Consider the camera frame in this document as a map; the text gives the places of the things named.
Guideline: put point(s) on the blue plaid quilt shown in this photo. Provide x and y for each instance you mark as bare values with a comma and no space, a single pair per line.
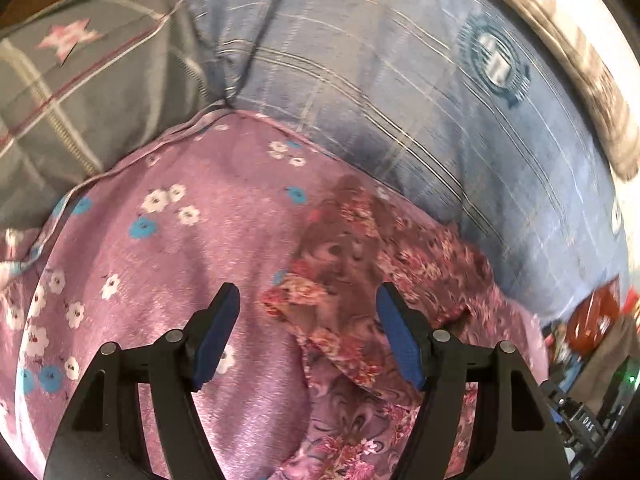
456,105

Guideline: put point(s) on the red plastic bag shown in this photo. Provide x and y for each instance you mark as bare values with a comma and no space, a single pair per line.
592,319

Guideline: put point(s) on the brown grey cloth pile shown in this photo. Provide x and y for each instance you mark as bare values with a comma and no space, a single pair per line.
622,340

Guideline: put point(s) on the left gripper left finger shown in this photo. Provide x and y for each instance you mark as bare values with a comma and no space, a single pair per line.
134,405

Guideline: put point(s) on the grey plaid star pillow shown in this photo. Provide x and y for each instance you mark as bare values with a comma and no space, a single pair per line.
85,84

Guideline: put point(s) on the pink floral patterned garment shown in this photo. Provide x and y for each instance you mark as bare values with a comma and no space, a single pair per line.
362,410

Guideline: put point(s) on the purple floral bedsheet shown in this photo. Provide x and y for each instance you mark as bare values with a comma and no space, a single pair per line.
138,251

